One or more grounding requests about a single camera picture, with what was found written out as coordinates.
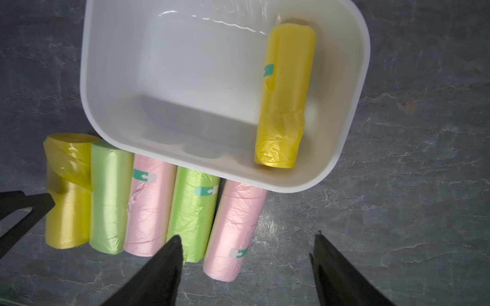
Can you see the yellow trash bag roll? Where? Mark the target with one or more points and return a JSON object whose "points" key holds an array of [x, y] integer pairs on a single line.
{"points": [[69, 183], [286, 79]]}

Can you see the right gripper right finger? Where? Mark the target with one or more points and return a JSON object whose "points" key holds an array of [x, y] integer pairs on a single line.
{"points": [[337, 281]]}

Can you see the white plastic storage box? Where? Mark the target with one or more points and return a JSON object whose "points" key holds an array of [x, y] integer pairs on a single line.
{"points": [[181, 81]]}

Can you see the bright green roll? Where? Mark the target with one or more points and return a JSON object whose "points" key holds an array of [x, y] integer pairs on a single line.
{"points": [[192, 211]]}

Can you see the light green roll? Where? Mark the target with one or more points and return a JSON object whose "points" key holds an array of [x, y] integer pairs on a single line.
{"points": [[111, 173]]}

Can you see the pink trash bag roll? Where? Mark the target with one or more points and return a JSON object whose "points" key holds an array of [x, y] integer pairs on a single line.
{"points": [[152, 188], [238, 213]]}

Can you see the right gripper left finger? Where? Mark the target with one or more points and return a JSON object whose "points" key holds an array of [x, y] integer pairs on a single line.
{"points": [[157, 281]]}

